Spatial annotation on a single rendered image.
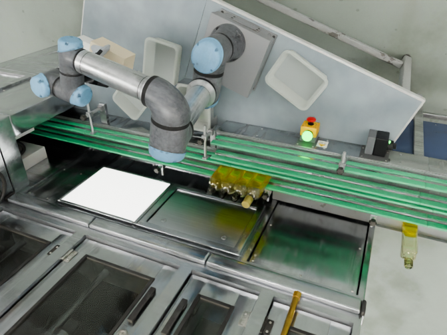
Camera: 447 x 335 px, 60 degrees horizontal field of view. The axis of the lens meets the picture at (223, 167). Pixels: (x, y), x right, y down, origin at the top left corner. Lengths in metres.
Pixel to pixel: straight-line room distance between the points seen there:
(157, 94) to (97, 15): 1.06
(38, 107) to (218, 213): 1.03
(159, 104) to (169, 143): 0.12
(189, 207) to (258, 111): 0.54
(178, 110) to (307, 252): 0.83
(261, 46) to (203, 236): 0.80
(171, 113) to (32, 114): 1.11
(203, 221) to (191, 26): 0.86
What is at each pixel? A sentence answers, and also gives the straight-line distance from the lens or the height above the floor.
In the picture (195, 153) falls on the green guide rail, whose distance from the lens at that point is 1.84.
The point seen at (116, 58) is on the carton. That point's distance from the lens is 1.62.
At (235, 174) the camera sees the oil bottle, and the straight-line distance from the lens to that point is 1.71.
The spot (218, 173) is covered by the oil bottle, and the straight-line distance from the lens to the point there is 1.72.
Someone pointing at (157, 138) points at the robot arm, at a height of 1.49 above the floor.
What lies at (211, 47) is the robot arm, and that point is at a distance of 1.45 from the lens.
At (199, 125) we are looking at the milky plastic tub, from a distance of 1.91.
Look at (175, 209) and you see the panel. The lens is 1.76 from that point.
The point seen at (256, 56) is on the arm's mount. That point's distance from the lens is 1.64.
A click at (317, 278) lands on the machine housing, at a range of 1.54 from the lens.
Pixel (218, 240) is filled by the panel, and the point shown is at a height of 1.27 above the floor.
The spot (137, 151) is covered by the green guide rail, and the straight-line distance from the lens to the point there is 2.05.
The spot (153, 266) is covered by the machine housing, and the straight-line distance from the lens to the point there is 1.58.
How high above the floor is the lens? 2.35
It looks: 52 degrees down
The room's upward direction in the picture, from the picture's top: 141 degrees counter-clockwise
